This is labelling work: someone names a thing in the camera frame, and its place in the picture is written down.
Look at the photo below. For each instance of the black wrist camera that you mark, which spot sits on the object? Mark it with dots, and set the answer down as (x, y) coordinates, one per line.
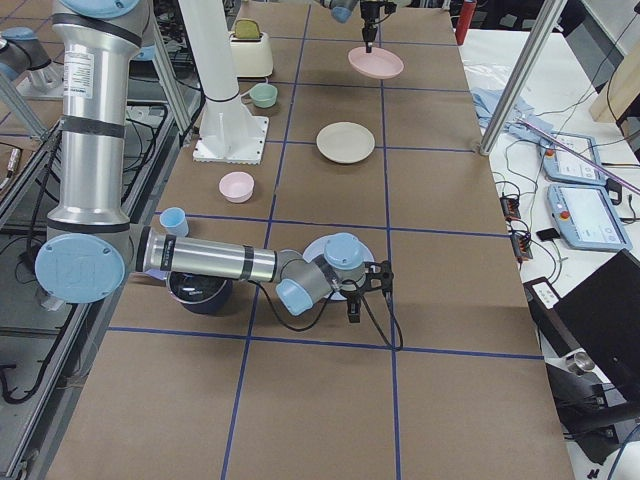
(379, 276)

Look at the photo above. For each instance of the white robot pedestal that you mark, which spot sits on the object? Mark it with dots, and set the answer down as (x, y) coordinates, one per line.
(228, 132)

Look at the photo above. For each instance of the light blue cup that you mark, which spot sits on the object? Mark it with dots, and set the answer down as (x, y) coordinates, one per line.
(174, 221)

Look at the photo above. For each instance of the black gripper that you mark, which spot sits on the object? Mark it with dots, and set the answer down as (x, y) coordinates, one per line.
(352, 293)
(371, 12)

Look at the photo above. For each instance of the teach pendant tablet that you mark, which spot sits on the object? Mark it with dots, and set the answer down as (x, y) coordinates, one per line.
(562, 166)
(586, 218)

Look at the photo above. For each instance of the upper teach pendant tablet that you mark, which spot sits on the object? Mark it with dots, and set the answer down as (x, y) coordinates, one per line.
(562, 166)

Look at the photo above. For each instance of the aluminium frame post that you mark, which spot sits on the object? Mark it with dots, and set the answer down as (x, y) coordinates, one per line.
(536, 40)

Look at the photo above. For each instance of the dark blue pot with lid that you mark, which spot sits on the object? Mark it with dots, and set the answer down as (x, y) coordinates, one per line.
(199, 294)

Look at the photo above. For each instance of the pink plate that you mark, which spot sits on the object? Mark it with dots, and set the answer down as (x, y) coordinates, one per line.
(379, 63)

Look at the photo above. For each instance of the lower teach pendant tablet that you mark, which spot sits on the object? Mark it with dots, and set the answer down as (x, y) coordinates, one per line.
(586, 218)

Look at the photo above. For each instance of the black laptop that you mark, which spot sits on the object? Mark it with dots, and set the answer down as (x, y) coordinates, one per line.
(600, 316)

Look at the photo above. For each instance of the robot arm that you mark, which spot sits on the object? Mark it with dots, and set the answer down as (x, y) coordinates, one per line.
(342, 10)
(91, 243)

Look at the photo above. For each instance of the blue plate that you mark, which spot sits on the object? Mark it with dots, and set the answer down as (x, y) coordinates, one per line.
(312, 252)

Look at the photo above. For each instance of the cream toaster with bread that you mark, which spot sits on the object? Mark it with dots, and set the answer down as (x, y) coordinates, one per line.
(251, 49)

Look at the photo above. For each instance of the pink bowl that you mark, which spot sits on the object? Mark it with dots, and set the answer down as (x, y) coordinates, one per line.
(237, 186)

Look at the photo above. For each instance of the green bowl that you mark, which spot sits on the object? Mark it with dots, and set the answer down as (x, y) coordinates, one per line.
(262, 95)

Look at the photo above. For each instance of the cream plate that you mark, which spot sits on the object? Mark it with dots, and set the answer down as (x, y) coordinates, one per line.
(345, 142)

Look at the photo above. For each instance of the grabber stick tool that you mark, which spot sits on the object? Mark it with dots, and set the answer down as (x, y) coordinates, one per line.
(559, 145)

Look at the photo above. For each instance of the red cylinder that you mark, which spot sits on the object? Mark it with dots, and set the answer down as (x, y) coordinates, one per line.
(463, 24)

